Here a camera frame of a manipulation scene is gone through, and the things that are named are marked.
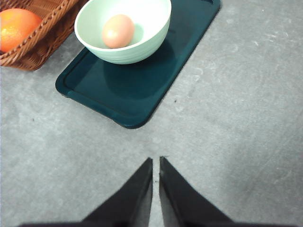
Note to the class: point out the orange fruit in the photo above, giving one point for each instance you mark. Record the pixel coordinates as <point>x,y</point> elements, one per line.
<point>16,25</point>

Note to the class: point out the dark teal rectangular tray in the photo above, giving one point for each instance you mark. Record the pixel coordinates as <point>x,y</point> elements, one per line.
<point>137,95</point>

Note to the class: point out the pale green ceramic bowl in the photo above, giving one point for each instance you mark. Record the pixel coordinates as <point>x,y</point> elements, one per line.
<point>151,20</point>

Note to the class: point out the brown wicker basket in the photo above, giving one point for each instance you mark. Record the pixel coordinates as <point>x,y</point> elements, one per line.
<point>56,28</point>

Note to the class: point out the brown egg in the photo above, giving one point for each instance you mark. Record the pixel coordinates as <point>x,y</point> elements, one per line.
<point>118,31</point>

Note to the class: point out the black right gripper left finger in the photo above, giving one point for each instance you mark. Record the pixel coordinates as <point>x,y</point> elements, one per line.
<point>130,205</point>

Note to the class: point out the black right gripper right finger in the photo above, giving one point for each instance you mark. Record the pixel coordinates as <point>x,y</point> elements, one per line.
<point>180,205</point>

